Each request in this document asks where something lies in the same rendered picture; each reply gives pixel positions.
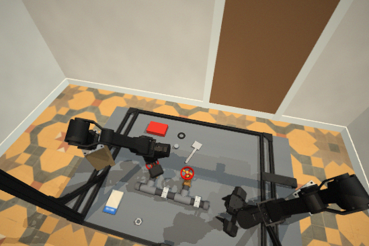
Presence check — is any red rectangular block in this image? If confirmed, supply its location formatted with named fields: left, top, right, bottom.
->
left=147, top=121, right=168, bottom=137

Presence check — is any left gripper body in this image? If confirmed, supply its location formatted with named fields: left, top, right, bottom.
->
left=143, top=156, right=164, bottom=179

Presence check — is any grey pipe with red valve handwheels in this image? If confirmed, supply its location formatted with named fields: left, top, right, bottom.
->
left=134, top=167, right=209, bottom=210

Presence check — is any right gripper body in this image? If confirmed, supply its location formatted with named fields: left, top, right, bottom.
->
left=223, top=186, right=250, bottom=237

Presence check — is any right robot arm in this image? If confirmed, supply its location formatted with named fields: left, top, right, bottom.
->
left=224, top=173, right=369, bottom=229

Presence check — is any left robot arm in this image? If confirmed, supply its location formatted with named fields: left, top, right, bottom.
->
left=65, top=118, right=171, bottom=161

